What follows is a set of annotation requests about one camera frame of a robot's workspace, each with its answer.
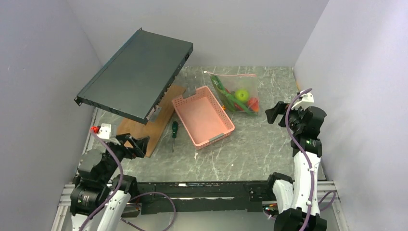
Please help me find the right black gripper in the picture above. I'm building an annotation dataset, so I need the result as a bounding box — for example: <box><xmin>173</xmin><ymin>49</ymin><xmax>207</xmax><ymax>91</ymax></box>
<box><xmin>266</xmin><ymin>101</ymin><xmax>309</xmax><ymax>132</ymax></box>

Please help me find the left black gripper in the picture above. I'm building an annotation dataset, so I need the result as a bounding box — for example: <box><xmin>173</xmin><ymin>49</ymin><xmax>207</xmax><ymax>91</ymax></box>
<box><xmin>100</xmin><ymin>133</ymin><xmax>149</xmax><ymax>183</ymax></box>

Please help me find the green fake apple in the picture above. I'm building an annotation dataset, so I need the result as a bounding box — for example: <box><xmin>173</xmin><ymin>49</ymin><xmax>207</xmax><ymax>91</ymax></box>
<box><xmin>234</xmin><ymin>89</ymin><xmax>250</xmax><ymax>103</ymax></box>

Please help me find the clear zip top bag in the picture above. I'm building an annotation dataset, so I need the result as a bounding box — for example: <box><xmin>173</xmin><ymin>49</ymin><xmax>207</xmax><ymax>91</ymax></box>
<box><xmin>204</xmin><ymin>71</ymin><xmax>260</xmax><ymax>116</ymax></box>

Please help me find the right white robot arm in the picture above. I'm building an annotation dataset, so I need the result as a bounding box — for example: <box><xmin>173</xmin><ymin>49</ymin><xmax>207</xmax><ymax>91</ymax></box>
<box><xmin>265</xmin><ymin>101</ymin><xmax>327</xmax><ymax>231</ymax></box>

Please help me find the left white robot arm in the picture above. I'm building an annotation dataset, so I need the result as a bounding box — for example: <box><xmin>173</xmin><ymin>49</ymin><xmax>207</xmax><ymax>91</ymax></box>
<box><xmin>70</xmin><ymin>133</ymin><xmax>150</xmax><ymax>231</ymax></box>

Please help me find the brown wooden board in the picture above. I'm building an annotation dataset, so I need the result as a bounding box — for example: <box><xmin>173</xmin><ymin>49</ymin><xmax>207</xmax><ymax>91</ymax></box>
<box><xmin>117</xmin><ymin>85</ymin><xmax>186</xmax><ymax>157</ymax></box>

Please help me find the dark green rack server chassis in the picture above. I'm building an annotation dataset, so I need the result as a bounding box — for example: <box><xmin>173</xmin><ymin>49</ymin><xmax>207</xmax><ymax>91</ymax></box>
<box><xmin>74</xmin><ymin>28</ymin><xmax>193</xmax><ymax>124</ymax></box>

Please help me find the pink perforated plastic basket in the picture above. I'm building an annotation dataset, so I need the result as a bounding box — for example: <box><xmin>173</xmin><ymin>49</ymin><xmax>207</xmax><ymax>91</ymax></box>
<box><xmin>172</xmin><ymin>86</ymin><xmax>235</xmax><ymax>150</ymax></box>

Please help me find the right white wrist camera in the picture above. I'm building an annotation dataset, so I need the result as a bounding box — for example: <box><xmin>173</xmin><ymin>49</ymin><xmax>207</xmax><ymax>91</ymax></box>
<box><xmin>292</xmin><ymin>90</ymin><xmax>314</xmax><ymax>110</ymax></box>

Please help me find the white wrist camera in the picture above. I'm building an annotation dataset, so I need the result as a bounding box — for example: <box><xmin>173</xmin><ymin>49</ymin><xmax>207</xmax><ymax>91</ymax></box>
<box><xmin>292</xmin><ymin>90</ymin><xmax>314</xmax><ymax>110</ymax></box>
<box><xmin>90</xmin><ymin>123</ymin><xmax>113</xmax><ymax>140</ymax></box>

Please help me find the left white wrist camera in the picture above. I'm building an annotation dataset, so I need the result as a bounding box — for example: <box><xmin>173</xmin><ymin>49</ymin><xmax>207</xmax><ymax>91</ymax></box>
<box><xmin>90</xmin><ymin>123</ymin><xmax>113</xmax><ymax>140</ymax></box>

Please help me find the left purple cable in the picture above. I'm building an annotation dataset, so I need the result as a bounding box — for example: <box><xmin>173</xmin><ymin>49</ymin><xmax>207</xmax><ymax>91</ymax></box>
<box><xmin>78</xmin><ymin>130</ymin><xmax>177</xmax><ymax>231</ymax></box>

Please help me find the green handled screwdriver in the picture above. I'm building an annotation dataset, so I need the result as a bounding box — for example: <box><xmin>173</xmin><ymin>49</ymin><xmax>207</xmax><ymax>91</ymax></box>
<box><xmin>172</xmin><ymin>121</ymin><xmax>179</xmax><ymax>152</ymax></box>

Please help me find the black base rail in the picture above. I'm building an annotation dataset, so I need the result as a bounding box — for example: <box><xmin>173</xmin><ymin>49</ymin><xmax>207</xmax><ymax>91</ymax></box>
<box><xmin>128</xmin><ymin>180</ymin><xmax>277</xmax><ymax>215</ymax></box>

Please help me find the aluminium frame rail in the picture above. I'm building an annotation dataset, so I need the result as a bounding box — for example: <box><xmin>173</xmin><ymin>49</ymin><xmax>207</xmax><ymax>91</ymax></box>
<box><xmin>51</xmin><ymin>184</ymin><xmax>75</xmax><ymax>231</ymax></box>

